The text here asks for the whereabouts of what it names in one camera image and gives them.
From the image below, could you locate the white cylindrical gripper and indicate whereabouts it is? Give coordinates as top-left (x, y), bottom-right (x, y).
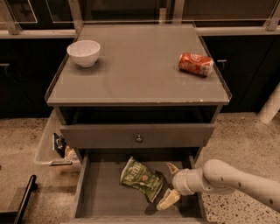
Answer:
top-left (157, 163), bottom-right (204, 211)

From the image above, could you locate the green jalapeno chip bag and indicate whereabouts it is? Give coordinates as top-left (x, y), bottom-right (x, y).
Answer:
top-left (119, 157), bottom-right (164, 202)

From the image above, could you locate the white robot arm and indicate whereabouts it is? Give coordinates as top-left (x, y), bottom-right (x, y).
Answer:
top-left (157, 158), bottom-right (280, 213)

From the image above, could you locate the top drawer with knob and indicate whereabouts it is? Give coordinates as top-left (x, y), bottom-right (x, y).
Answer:
top-left (60, 123), bottom-right (214, 149)

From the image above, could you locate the open middle drawer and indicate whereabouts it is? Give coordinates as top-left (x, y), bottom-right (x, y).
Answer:
top-left (70, 149), bottom-right (209, 224)

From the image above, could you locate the grey drawer cabinet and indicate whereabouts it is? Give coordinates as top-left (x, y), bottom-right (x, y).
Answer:
top-left (44, 24), bottom-right (233, 224)

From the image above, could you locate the orange snack bag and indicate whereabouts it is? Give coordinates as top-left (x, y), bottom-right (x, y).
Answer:
top-left (65, 146), bottom-right (78, 160)

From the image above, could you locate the dark blue snack bag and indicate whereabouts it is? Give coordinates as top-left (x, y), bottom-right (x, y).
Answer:
top-left (52, 133), bottom-right (67, 158)

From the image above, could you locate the red soda can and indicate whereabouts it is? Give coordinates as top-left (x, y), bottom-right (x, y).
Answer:
top-left (178, 52), bottom-right (214, 77)

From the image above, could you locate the clear plastic storage bin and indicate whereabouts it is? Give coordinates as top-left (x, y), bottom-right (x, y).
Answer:
top-left (34, 110), bottom-right (81, 173)

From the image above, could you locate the white ceramic bowl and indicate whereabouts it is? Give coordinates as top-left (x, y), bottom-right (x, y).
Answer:
top-left (66, 40), bottom-right (101, 67)

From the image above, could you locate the black chair part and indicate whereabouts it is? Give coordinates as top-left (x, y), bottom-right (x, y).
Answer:
top-left (0, 175), bottom-right (38, 224)

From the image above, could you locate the metal railing frame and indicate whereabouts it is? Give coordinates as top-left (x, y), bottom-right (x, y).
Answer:
top-left (0, 0), bottom-right (280, 35)

